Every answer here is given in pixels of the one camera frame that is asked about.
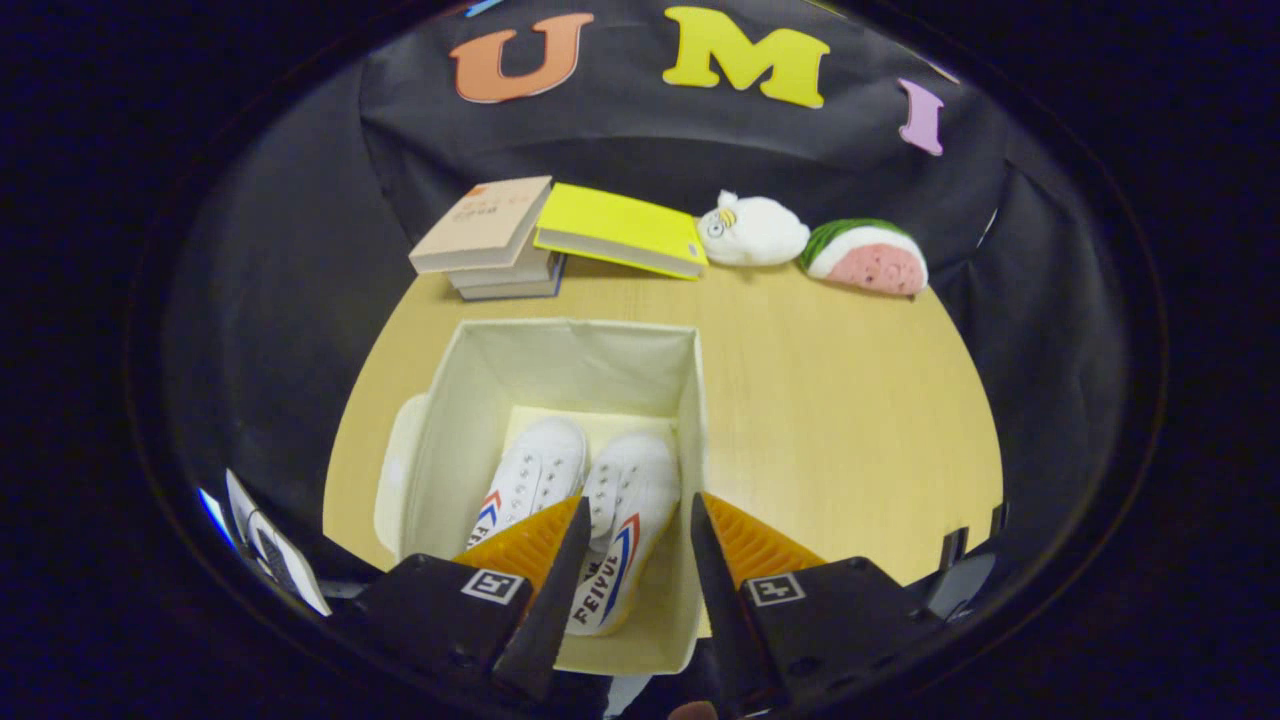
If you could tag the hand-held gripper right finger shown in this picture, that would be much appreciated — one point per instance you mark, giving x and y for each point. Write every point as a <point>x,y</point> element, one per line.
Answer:
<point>720,590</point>

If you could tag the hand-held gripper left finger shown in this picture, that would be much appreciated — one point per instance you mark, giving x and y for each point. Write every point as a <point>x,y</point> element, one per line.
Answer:
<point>555,590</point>

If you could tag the white canvas shoe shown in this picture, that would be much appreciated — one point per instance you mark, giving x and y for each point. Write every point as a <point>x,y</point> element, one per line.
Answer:
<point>545,455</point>
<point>640,490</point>

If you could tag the cream fabric storage box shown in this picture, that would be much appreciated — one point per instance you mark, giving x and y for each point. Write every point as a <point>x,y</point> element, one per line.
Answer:
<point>560,370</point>

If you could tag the open silver laptop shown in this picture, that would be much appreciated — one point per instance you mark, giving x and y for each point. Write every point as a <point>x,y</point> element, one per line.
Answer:
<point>275,555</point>

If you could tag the white plush toy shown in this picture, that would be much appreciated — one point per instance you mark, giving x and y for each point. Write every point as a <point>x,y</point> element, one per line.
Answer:
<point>760,232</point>

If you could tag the watermelon slice plush toy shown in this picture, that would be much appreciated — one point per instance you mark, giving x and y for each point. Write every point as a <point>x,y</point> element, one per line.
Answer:
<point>870,262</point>

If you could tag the tan cover book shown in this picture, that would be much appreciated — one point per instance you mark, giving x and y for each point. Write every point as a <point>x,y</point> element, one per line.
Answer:
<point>480,225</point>

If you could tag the yellow cover book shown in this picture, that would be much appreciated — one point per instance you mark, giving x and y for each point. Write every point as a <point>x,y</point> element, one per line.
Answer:
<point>620,220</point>

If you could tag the black backdrop cloth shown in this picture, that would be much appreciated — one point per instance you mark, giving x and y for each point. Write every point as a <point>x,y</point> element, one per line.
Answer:
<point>300,250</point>

